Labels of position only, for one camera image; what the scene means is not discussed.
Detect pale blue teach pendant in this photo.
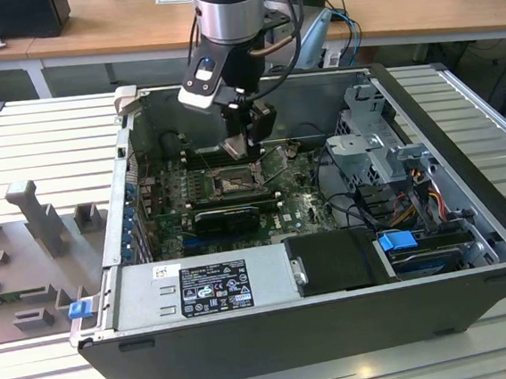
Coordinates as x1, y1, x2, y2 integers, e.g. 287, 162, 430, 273
292, 7, 339, 69

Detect grey case latch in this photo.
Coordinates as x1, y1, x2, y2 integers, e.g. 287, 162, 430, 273
112, 84, 142, 119

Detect black camera bracket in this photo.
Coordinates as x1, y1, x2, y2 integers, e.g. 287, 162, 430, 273
262, 9, 293, 31

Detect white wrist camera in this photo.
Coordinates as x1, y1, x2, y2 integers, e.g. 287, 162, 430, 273
173, 47, 236, 112

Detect silver drive cage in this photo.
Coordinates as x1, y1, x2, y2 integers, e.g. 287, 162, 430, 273
318, 77, 442, 192

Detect blue cable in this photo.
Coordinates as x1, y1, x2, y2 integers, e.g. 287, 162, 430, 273
329, 6, 365, 64

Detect black plastic shroud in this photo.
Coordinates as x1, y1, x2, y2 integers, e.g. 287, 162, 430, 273
282, 225, 401, 300

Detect hard disk in blue carrier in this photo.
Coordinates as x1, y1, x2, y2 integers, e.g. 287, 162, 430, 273
376, 222, 471, 282

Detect black internal cable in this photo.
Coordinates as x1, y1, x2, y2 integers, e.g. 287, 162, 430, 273
310, 139, 401, 238

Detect silver power supply unit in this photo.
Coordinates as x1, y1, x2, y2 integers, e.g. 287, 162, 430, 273
106, 243, 303, 332

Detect green RAM stick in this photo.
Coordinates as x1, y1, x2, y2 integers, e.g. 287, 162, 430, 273
191, 194, 283, 218

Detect metal socket cover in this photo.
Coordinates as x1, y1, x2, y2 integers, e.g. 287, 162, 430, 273
256, 144, 292, 184

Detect silver CPU plate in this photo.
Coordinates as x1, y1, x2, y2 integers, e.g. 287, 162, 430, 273
220, 134, 250, 161

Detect red yellow power wires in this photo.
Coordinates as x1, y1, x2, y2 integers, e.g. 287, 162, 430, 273
388, 170, 446, 227

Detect white socket box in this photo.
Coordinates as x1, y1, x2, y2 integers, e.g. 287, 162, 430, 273
320, 45, 344, 69

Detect black PC case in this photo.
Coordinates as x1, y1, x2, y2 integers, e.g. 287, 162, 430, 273
46, 49, 506, 379

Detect grey parts rack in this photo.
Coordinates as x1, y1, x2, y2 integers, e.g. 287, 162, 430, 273
0, 170, 120, 342

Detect CPU socket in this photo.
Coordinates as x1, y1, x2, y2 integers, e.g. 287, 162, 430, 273
203, 161, 272, 199

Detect black cylinder part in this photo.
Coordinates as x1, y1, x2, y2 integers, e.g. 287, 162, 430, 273
159, 130, 183, 160

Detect metal locking lever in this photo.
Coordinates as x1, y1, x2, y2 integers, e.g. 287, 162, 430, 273
197, 150, 217, 180

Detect blue case clip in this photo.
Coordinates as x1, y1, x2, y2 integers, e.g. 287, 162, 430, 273
66, 300, 95, 324

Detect black computer tower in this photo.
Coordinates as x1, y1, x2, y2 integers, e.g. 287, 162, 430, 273
0, 0, 74, 44

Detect wooden desk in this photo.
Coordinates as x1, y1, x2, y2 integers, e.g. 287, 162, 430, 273
0, 0, 506, 103

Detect green motherboard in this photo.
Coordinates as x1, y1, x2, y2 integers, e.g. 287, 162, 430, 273
136, 138, 349, 263

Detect graphics card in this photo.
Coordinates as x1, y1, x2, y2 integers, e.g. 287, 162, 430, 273
192, 204, 261, 239

